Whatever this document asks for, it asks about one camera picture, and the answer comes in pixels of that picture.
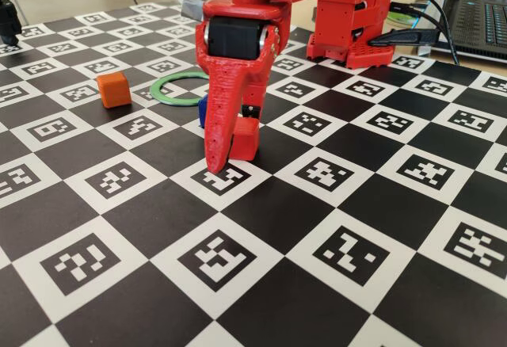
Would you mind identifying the black short plug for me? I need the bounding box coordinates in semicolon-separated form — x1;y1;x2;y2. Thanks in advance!
390;2;431;13

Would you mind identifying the red cube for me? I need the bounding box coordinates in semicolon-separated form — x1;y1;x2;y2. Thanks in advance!
231;118;261;162

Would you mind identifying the blue cube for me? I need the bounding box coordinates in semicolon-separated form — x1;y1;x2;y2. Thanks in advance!
196;93;211;129

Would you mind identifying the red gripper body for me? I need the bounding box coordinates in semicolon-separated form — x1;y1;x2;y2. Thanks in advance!
195;0;293;68

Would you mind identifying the orange cube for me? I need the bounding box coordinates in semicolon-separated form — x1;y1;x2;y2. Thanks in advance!
96;71;133;109

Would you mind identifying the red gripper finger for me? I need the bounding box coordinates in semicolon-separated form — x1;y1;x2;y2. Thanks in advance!
199;58;273;176
238;80;269;122

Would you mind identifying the black white marker checkerboard mat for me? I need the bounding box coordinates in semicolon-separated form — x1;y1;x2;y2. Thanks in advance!
0;2;507;347

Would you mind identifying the black camera device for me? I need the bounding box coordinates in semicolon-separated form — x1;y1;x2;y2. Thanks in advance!
0;0;24;46

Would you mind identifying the dark laptop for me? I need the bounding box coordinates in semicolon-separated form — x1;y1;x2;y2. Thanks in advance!
442;0;507;63

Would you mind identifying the green ring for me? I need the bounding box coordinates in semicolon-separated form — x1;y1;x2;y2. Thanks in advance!
149;70;211;107

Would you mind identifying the red robot base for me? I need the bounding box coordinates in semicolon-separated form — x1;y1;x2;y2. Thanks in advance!
305;0;396;71

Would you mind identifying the green flat item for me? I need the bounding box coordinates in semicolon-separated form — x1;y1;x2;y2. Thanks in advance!
386;9;421;26

